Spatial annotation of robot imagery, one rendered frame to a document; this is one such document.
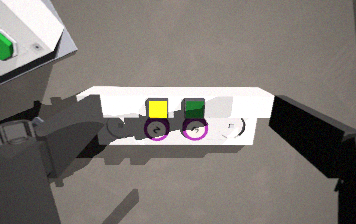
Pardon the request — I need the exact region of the magenta screw cap with number 3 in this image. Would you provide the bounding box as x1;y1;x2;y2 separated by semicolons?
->
182;118;208;141

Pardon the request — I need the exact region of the magenta round cap with white number 2 top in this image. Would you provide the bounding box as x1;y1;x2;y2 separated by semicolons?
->
144;119;170;141

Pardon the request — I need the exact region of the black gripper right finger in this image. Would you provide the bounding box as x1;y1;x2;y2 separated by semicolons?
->
269;95;356;224

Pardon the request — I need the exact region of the white tray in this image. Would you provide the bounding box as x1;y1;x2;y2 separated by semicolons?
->
76;86;274;145

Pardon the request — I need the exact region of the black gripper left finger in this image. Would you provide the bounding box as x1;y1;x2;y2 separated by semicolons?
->
0;94;104;224

